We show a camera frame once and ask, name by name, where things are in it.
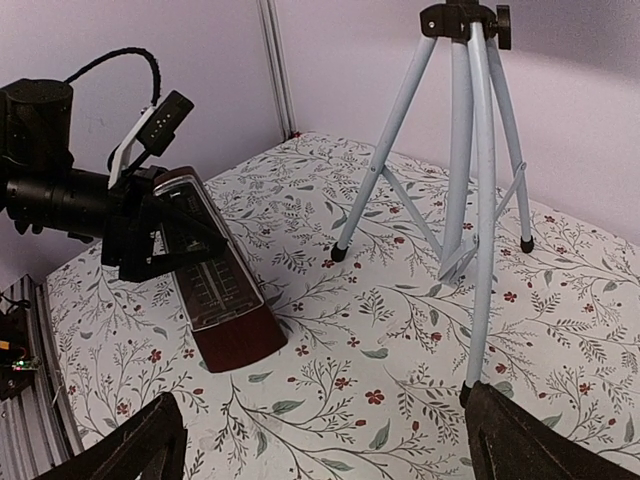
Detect brown wooden metronome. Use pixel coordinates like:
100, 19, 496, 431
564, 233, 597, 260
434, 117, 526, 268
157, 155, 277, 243
154, 167, 287, 373

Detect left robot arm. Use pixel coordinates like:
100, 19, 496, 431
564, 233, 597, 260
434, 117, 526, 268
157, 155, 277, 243
1, 78, 229, 282

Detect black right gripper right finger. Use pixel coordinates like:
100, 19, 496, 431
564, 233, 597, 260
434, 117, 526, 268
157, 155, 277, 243
460, 381, 639, 480

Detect floral patterned table mat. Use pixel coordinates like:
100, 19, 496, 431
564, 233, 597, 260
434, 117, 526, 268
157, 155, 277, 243
46, 134, 639, 479

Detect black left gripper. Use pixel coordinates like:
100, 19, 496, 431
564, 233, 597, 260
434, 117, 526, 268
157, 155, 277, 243
101, 167, 228, 283

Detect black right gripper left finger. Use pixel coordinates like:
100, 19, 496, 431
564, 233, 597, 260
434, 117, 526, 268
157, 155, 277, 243
39, 392, 188, 480

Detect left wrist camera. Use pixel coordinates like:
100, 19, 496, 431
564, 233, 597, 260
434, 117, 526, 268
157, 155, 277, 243
108, 90, 195, 189

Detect left aluminium frame post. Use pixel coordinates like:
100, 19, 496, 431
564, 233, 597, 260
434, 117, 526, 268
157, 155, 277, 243
257, 0, 298, 140

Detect aluminium base frame rail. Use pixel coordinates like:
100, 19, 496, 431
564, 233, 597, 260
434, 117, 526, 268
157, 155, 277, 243
1, 275, 84, 479

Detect light blue music stand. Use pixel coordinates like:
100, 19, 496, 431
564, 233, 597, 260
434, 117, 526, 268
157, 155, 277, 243
331, 1, 534, 397

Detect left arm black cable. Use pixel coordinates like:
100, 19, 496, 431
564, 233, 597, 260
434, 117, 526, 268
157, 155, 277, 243
64, 46, 165, 109

